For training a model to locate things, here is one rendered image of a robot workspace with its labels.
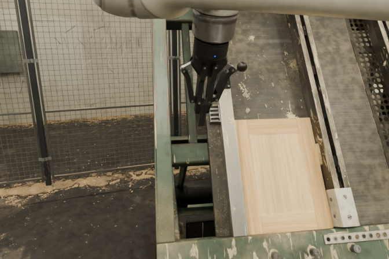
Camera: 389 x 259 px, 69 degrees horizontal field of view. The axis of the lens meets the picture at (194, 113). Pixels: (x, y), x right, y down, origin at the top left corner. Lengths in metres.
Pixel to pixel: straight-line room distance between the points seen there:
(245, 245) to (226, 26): 0.70
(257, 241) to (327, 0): 0.82
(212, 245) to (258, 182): 0.27
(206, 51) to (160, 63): 0.55
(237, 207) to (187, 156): 0.26
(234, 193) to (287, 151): 0.27
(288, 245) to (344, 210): 0.23
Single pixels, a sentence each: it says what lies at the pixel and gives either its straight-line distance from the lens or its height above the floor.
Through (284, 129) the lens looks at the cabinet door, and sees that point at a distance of 1.15.
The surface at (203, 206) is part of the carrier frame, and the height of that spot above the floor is 0.18.
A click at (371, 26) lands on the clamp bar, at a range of 1.58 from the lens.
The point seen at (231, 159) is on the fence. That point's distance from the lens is 1.03.
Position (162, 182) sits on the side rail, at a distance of 0.98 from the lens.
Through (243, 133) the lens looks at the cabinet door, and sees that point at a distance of 1.09.
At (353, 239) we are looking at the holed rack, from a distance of 1.16.
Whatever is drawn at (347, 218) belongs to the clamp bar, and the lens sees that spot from 1.13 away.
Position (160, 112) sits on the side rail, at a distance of 1.04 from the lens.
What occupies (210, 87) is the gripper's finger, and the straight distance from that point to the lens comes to 0.67.
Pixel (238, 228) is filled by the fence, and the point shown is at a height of 0.92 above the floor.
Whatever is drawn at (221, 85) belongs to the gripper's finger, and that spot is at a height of 1.42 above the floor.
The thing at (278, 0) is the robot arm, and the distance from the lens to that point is 0.34.
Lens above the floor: 1.53
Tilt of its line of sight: 15 degrees down
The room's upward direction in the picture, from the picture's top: straight up
